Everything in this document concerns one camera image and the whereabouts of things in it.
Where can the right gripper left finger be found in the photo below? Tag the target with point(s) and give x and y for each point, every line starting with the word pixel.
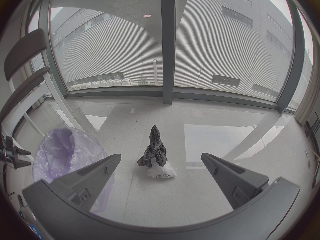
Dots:
pixel 90 176

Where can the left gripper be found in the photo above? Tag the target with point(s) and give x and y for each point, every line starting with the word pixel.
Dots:
pixel 14 156

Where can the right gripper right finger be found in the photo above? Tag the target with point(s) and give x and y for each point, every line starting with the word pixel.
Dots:
pixel 235 179

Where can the white trash bin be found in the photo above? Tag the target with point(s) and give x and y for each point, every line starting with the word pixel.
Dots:
pixel 106 194

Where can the purple plastic bag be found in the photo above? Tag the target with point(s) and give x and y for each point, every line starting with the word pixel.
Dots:
pixel 57 154

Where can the crumpled black plastic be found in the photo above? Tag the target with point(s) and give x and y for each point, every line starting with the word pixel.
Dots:
pixel 156 146

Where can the grey-brown chair with white legs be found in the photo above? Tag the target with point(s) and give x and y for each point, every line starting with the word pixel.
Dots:
pixel 27 41

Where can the window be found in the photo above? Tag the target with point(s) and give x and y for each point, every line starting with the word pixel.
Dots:
pixel 167 46

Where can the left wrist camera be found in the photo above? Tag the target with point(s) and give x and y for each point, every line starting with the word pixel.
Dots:
pixel 8 141

